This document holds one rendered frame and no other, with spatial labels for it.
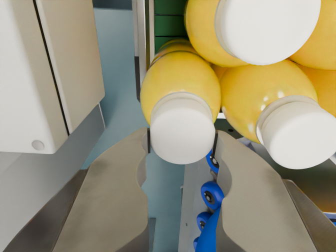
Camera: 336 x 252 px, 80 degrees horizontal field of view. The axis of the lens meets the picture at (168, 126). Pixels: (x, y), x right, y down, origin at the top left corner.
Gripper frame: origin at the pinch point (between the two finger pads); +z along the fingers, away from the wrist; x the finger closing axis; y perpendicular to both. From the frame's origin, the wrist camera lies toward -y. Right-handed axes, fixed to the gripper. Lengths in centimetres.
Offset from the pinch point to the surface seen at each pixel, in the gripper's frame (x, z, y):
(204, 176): 5.1, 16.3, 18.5
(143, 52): -4.0, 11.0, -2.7
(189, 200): 3.7, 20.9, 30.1
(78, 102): -7.6, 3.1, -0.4
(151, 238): -15, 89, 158
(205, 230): 4.2, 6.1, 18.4
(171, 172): -1, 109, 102
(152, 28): -3.9, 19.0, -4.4
